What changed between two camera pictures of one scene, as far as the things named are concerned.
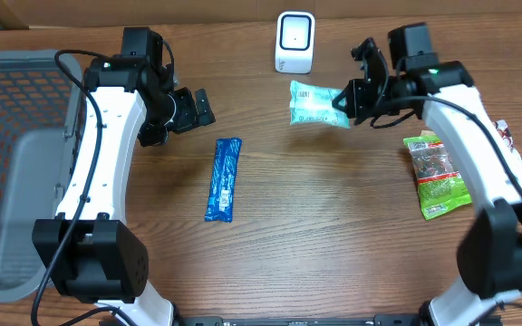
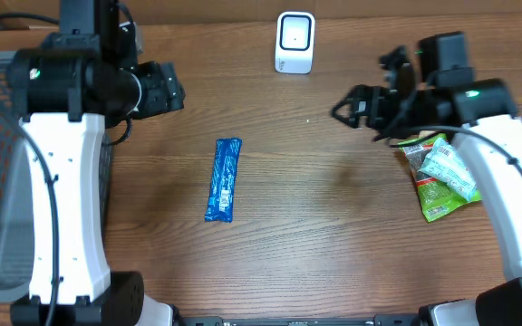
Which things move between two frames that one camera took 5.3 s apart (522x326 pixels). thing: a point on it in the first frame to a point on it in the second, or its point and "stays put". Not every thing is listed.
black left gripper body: [185, 112] to [159, 93]
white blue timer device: [294, 44] stays put
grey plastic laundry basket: [26, 116] stays put
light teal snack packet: [310, 103] to [443, 162]
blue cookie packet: [219, 207] stays put
